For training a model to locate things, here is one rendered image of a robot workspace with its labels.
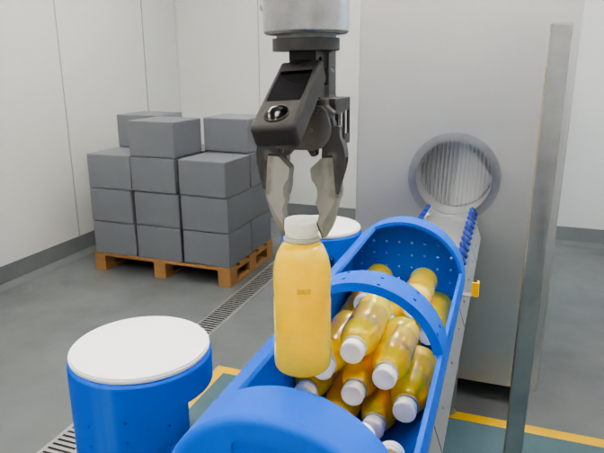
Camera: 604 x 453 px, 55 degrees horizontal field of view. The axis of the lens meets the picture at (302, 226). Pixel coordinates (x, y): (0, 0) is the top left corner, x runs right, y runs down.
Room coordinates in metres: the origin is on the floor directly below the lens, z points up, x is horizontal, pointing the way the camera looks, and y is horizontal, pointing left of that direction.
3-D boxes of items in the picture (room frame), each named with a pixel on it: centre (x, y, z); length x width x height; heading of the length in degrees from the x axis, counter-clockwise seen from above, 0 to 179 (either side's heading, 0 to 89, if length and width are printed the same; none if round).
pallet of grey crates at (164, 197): (4.52, 0.95, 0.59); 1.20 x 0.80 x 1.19; 70
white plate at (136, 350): (1.06, 0.33, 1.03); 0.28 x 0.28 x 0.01
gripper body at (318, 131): (0.64, -0.01, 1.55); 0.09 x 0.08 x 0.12; 161
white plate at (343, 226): (1.96, -0.07, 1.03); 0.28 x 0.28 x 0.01
